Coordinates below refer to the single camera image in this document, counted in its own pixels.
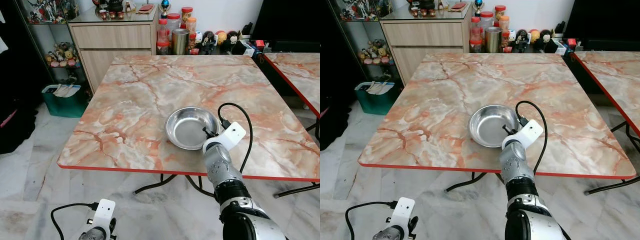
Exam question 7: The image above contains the silver metal bowl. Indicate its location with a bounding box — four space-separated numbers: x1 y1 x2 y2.
468 104 521 148
165 106 221 151

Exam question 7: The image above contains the large marble pattern folding table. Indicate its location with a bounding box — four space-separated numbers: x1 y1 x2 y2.
56 54 321 199
358 52 637 196

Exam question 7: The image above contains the steel canister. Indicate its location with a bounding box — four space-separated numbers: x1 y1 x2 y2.
171 28 190 56
484 26 502 54

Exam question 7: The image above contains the tall red lid jar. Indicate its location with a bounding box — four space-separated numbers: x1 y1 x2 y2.
156 19 171 55
469 16 483 53

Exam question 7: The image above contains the marble pattern side table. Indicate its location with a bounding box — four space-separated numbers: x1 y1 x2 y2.
572 51 640 136
262 52 321 118

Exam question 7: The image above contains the wide red lid jar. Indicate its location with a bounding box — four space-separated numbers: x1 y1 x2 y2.
479 11 495 31
166 13 182 36

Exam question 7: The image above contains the dark cloth bag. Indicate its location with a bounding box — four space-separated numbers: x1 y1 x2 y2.
0 95 38 155
320 92 353 151

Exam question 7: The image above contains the light wood drawer cabinet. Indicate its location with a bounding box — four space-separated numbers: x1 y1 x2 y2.
67 7 161 93
380 5 473 85

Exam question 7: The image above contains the teal storage bin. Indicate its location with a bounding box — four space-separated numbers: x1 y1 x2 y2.
355 81 401 116
41 84 91 119

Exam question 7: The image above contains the black television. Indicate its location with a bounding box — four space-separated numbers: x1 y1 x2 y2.
564 0 640 41
250 0 321 43

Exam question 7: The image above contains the glass display cabinet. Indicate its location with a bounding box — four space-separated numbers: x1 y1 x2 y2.
15 0 93 101
330 0 403 98

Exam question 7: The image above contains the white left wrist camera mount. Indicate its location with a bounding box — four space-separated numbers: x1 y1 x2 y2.
92 199 117 236
391 197 416 233

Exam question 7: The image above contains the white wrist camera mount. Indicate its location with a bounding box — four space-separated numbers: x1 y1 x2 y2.
515 119 544 148
391 197 416 233
92 199 117 236
215 121 247 151

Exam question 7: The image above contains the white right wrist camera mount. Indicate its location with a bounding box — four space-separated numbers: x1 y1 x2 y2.
215 121 247 151
515 119 544 148

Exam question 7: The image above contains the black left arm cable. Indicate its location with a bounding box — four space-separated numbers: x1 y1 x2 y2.
50 202 99 240
345 201 398 240

